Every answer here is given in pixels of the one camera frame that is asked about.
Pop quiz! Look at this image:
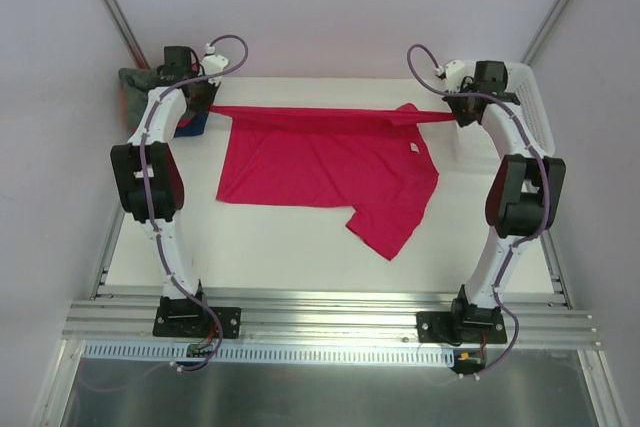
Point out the folded red t shirt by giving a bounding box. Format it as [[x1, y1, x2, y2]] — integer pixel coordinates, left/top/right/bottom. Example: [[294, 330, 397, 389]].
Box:
[[178, 116, 197, 128]]

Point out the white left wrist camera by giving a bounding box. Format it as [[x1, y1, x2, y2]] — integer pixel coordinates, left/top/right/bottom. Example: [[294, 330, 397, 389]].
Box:
[[200, 39, 229, 76]]

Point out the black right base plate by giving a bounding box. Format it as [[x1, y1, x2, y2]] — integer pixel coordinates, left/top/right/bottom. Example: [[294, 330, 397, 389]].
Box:
[[415, 310, 507, 347]]

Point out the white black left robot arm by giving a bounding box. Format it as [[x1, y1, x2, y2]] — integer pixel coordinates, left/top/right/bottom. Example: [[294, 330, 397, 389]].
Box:
[[110, 45, 229, 335]]

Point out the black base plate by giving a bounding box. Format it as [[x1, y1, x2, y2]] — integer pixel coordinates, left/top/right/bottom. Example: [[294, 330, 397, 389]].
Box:
[[415, 310, 507, 347], [152, 304, 242, 339]]

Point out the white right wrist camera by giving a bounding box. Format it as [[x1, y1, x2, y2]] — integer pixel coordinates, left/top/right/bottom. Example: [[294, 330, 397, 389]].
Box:
[[434, 60, 475, 93]]

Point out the white slotted cable duct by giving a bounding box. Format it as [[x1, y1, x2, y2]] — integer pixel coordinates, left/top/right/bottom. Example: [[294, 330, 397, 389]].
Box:
[[83, 341, 454, 368]]

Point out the white plastic mesh basket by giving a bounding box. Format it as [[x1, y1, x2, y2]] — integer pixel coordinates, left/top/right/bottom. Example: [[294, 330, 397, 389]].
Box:
[[452, 61, 557, 163]]

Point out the aluminium frame rail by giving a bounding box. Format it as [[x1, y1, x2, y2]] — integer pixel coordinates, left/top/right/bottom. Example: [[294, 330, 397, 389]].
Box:
[[62, 286, 604, 350]]

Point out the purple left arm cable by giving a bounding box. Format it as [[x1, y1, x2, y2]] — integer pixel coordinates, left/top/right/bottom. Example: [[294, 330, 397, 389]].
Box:
[[138, 34, 250, 373]]

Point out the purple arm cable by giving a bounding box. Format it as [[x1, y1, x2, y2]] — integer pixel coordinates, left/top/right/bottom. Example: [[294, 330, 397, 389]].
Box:
[[138, 34, 250, 373], [405, 43, 554, 383]]

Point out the crimson pink t shirt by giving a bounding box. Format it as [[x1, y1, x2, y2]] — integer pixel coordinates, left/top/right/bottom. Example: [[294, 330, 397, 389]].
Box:
[[211, 103, 454, 260]]

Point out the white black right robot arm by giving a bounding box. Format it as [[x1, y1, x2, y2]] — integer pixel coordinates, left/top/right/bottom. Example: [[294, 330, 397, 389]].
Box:
[[444, 60, 566, 345]]

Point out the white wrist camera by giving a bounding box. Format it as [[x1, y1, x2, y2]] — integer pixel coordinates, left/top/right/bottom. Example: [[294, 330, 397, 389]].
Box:
[[434, 60, 475, 93], [200, 39, 229, 76]]

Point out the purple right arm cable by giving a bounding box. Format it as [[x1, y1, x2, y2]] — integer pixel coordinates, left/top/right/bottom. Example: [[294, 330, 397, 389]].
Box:
[[405, 43, 554, 383]]

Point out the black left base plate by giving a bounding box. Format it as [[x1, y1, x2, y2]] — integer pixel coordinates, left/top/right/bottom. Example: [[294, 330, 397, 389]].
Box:
[[152, 304, 242, 339]]

